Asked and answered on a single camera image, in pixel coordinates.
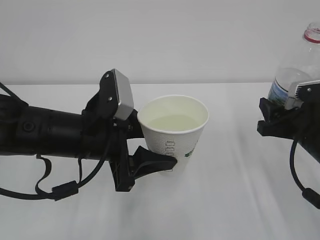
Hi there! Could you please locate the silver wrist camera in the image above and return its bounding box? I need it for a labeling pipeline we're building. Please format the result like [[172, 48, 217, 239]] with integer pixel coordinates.
[[112, 68, 134, 121], [284, 79, 320, 110]]

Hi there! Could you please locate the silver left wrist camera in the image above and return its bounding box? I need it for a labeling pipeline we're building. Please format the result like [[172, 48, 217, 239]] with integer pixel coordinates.
[[112, 68, 134, 121]]

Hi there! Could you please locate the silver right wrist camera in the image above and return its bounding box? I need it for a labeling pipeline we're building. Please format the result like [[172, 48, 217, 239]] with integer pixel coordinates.
[[284, 79, 320, 110]]

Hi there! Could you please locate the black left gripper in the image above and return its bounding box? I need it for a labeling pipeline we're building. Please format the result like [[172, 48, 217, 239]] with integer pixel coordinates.
[[81, 71, 178, 192]]

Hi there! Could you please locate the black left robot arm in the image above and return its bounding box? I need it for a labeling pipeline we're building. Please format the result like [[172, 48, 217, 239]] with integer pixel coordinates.
[[0, 68, 178, 201]]

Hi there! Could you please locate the black left camera cable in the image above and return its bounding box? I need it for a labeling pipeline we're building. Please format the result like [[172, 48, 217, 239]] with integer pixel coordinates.
[[0, 81, 112, 202]]

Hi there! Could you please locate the black camera cable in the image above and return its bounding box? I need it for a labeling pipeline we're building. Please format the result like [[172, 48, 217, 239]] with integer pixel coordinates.
[[0, 81, 112, 202], [289, 139, 320, 210]]

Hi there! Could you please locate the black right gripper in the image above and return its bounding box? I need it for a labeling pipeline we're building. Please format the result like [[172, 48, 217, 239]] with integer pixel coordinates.
[[257, 97, 320, 162]]

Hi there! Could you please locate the white paper cup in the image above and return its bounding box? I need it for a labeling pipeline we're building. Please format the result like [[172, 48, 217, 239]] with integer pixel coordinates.
[[137, 94, 210, 176]]

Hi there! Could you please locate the black right camera cable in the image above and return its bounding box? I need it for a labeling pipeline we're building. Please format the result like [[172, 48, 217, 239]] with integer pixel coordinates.
[[289, 139, 320, 210]]

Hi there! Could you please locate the clear plastic water bottle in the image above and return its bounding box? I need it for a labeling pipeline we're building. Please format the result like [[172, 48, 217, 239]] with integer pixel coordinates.
[[268, 21, 320, 110]]

